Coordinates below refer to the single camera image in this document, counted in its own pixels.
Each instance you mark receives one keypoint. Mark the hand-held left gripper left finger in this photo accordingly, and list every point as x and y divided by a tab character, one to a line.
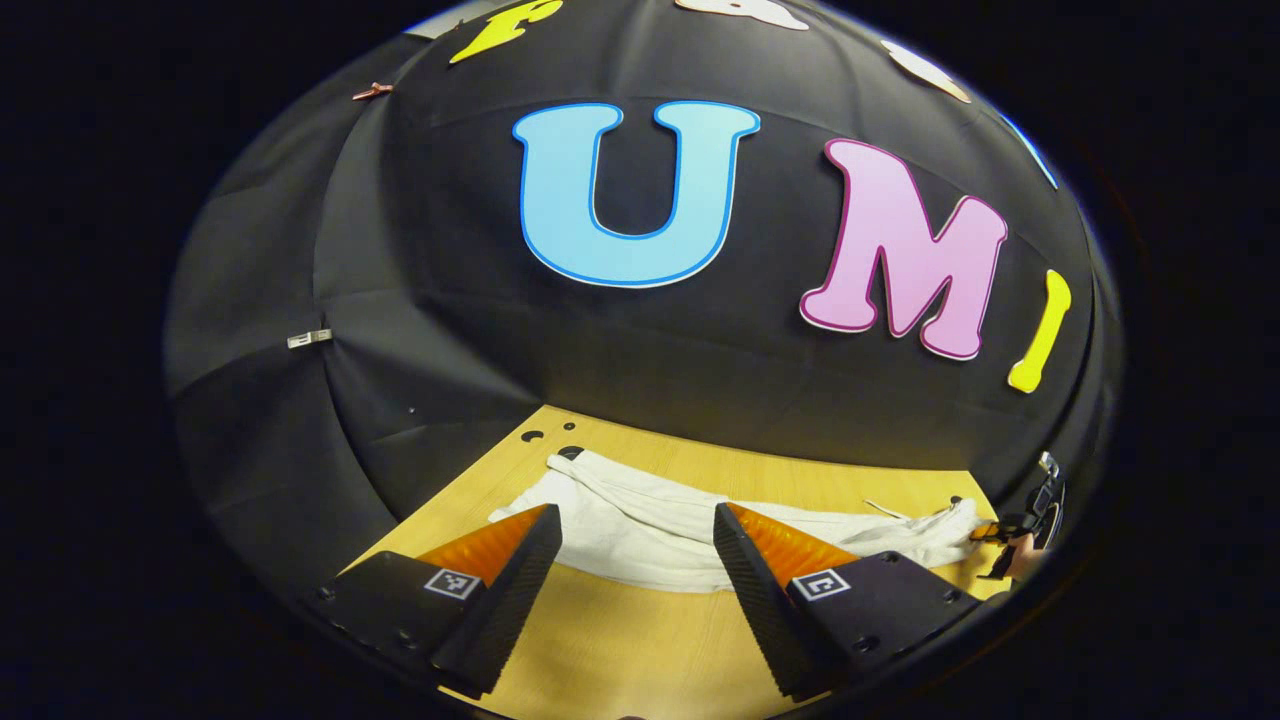
510	600

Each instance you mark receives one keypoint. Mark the small silver clip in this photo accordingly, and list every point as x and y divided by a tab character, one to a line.
308	338

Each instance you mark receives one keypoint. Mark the black backdrop cloth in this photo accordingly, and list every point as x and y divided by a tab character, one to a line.
500	330

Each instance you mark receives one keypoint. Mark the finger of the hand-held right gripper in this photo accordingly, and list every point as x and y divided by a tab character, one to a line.
985	532

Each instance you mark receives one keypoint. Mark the white jeans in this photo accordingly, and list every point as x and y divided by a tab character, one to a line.
640	530

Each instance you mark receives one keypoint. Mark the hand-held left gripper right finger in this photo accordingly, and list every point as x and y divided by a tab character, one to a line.
760	600

